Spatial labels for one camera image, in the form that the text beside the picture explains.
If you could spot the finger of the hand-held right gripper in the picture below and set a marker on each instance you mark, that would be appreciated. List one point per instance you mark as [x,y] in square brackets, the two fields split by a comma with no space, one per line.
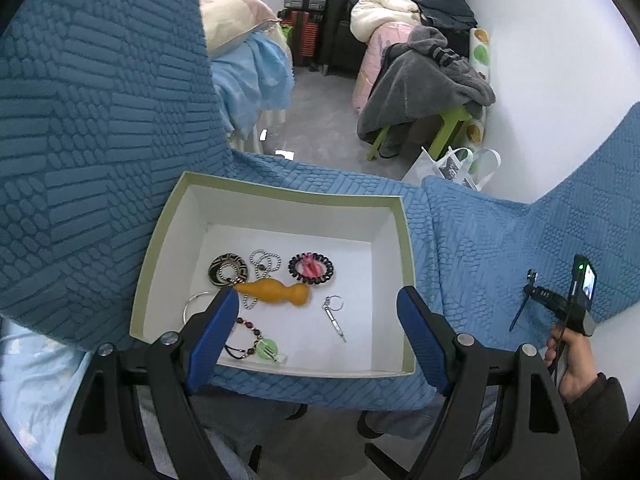
[540,296]

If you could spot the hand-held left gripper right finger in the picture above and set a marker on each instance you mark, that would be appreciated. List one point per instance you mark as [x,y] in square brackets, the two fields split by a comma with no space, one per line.
[422,342]

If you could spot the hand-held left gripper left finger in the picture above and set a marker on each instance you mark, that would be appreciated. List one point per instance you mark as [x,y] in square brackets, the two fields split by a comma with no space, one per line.
[212,342]

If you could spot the thin silver bangle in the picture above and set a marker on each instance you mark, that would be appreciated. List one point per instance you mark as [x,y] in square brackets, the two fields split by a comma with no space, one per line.
[187,305]

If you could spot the orange gourd ornament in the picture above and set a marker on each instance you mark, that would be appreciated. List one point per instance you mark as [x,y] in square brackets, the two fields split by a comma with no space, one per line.
[272,293]

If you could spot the silver keyring screwdriver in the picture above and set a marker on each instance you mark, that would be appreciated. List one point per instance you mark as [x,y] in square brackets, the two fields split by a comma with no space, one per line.
[336,321]

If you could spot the white box with green rim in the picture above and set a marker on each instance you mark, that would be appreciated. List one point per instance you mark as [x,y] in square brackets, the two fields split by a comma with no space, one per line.
[360,260]

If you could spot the person's right forearm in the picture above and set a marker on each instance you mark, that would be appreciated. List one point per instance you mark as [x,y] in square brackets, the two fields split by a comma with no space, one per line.
[600,425]

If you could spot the person's right hand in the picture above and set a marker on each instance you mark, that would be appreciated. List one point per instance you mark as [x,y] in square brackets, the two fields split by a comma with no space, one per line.
[575,365]

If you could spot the person's grey trousers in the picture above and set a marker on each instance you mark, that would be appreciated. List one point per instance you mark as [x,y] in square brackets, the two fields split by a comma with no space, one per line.
[240,425]

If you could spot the white carrier bag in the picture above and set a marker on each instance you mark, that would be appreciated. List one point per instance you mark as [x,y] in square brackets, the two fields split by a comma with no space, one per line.
[425,170]

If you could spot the light blue patterned cloth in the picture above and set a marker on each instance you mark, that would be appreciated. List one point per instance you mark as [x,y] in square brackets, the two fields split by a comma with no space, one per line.
[30,400]

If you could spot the green stool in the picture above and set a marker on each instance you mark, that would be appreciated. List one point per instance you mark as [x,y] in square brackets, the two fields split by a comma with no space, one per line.
[450,122]

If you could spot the blue quilted sofa cover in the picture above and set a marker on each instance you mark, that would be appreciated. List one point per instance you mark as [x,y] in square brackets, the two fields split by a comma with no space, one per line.
[100,135]

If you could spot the grey fleece blanket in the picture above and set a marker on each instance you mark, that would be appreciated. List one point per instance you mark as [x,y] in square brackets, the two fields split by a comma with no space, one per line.
[415,90]

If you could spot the white roll with coloured dots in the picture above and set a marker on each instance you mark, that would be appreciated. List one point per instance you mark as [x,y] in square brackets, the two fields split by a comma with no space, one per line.
[481,55]

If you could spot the light blue bed sheet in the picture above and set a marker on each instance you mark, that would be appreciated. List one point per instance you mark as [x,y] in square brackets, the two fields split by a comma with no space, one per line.
[250,80]

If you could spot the pink blanket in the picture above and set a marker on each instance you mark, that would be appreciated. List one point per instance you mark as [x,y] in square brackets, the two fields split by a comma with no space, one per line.
[372,70]

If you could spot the dark blue jacket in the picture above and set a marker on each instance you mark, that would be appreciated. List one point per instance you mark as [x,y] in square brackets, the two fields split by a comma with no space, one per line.
[445,5]

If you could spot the black suitcase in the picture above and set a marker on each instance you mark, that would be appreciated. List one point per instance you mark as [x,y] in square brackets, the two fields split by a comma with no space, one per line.
[340,35]

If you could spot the cream and pink pillow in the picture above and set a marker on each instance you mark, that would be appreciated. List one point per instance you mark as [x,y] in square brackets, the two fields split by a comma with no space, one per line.
[230,22]

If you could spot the red suitcase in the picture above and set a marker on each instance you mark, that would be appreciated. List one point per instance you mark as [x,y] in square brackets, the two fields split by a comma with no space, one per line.
[305,32]

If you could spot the cream duvet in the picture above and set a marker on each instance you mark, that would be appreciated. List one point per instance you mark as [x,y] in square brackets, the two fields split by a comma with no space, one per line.
[382,12]

